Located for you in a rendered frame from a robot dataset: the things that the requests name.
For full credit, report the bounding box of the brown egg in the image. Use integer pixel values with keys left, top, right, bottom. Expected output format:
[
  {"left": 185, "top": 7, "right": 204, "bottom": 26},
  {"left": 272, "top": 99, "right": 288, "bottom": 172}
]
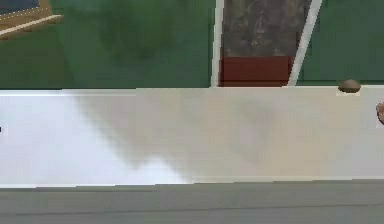
[{"left": 337, "top": 79, "right": 362, "bottom": 94}]

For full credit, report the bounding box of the white framed doorway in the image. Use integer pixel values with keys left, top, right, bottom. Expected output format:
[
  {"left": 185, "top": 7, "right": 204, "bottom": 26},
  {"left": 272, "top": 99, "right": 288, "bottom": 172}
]
[{"left": 210, "top": 0, "right": 324, "bottom": 88}]

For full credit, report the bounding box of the brown round object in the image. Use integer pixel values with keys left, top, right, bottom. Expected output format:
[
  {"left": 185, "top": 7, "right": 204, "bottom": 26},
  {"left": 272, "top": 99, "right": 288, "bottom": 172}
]
[{"left": 375, "top": 102, "right": 384, "bottom": 126}]

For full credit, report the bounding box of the white worktop counter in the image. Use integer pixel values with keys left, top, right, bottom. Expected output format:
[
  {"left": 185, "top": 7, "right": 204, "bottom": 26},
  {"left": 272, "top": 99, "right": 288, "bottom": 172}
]
[{"left": 0, "top": 85, "right": 384, "bottom": 224}]

